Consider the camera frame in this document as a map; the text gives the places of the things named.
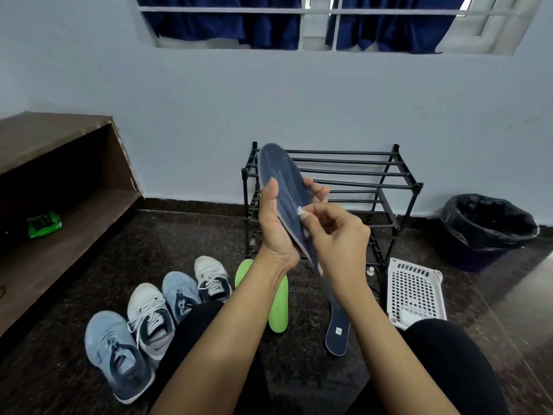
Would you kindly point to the black metal shoe rack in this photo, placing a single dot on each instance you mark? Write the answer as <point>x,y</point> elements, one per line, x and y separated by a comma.
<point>367,172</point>

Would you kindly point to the person's right leg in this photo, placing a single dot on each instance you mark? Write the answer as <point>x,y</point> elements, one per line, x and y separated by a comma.
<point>458,367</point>

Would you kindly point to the bright green shoe insole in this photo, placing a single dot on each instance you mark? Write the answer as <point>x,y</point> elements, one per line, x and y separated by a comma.
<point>280,311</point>

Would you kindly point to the person's right thumb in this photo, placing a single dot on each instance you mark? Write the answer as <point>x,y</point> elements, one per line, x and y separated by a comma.
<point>313,223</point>

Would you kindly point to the dark blue shoe insole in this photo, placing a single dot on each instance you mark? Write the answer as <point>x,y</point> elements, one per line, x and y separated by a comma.
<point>287,185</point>
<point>338,328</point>

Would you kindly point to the light blue sneaker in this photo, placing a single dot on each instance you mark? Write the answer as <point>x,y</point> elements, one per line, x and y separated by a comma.
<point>114,354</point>
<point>181,293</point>

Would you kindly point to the person's left hand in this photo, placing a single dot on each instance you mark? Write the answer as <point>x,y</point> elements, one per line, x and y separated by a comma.
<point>272,229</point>

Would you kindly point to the person's left forearm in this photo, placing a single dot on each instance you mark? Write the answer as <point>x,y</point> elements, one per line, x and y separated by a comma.
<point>224,341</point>

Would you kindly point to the person's leg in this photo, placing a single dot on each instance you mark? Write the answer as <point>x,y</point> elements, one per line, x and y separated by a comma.
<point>185,341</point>
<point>458,367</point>

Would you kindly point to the white plastic perforated basket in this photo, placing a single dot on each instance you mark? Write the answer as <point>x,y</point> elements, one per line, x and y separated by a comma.
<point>412,289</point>

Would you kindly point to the white window frame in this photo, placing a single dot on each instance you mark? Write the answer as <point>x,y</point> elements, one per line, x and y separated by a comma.
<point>492,25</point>

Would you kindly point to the black trash bag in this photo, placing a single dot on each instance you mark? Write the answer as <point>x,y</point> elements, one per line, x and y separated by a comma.
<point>488,220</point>

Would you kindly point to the dark blue curtain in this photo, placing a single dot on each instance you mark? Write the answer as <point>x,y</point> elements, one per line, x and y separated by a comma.
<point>207,21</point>
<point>389,25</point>

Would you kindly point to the brown wooden shelf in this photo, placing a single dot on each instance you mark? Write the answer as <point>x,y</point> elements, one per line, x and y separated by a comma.
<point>56,203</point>

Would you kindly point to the small white cotton piece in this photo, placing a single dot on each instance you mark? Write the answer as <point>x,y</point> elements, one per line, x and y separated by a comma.
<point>301,210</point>

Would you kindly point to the person's right forearm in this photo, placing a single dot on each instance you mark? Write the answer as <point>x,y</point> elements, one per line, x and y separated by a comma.
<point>389,354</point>

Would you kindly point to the person's left leg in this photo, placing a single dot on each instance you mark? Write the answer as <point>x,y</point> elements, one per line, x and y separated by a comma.
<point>185,341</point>

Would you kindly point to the small white knob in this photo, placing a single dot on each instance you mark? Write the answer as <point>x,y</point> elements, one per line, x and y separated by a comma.
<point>369,270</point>

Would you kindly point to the person's right hand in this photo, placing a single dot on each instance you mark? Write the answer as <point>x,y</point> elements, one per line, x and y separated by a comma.
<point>343,246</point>

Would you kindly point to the dark blue waste bin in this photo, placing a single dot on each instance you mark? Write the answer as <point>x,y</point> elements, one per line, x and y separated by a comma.
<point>471,257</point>

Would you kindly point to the person's left thumb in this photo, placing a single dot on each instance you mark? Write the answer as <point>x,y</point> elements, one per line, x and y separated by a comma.
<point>269,196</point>

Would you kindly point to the white sneaker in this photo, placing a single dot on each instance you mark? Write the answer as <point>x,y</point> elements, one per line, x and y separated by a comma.
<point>211,276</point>
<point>149,319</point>

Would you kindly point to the green packet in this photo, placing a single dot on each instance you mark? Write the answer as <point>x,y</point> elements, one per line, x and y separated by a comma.
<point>44,224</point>

